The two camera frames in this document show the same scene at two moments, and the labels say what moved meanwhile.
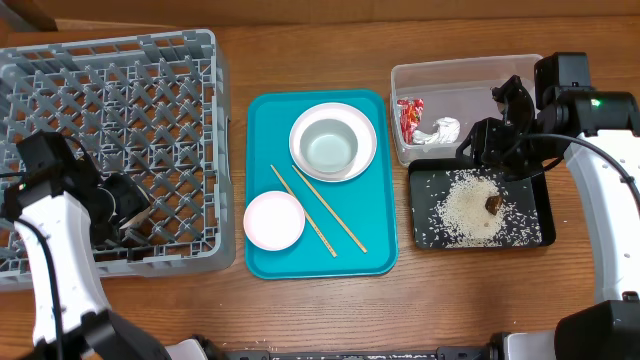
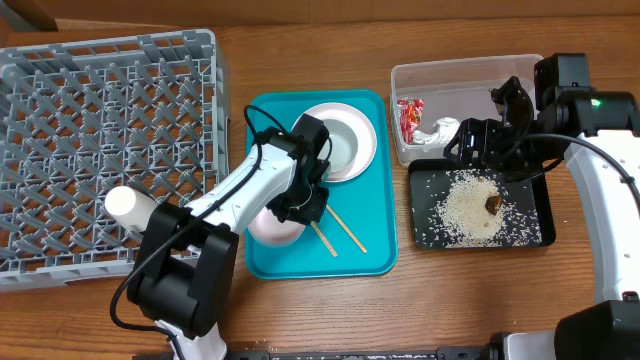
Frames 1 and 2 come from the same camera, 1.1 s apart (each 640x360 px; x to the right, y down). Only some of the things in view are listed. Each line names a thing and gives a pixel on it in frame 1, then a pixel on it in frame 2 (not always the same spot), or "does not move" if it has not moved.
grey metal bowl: (328, 146) does not move
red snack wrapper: (411, 113) does not move
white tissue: (446, 130) does not move
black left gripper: (126, 198) -> (304, 207)
